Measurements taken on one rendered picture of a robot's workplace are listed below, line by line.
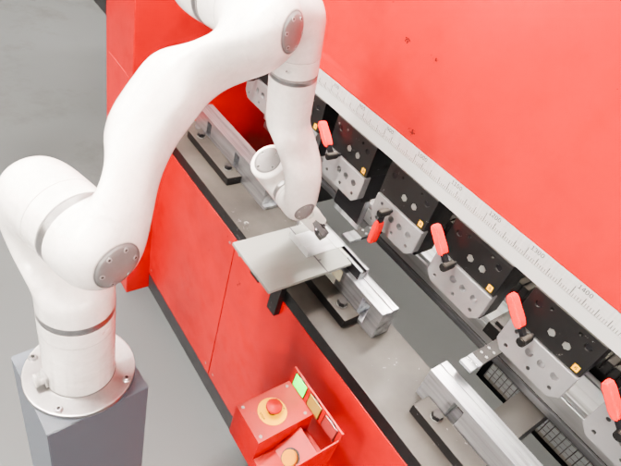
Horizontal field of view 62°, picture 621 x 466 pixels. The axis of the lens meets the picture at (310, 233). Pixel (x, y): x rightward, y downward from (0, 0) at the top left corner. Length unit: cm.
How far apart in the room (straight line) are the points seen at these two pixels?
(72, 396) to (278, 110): 62
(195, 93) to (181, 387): 164
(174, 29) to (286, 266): 92
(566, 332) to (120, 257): 74
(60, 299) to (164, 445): 133
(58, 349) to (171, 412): 129
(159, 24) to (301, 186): 96
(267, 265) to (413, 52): 60
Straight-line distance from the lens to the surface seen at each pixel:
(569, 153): 93
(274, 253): 132
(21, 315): 247
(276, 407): 127
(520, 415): 145
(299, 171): 100
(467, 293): 110
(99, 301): 85
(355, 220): 133
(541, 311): 102
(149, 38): 182
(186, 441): 211
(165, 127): 73
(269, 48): 72
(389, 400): 129
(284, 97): 96
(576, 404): 142
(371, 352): 136
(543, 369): 106
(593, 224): 93
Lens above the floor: 189
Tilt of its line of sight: 39 degrees down
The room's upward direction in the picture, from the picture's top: 18 degrees clockwise
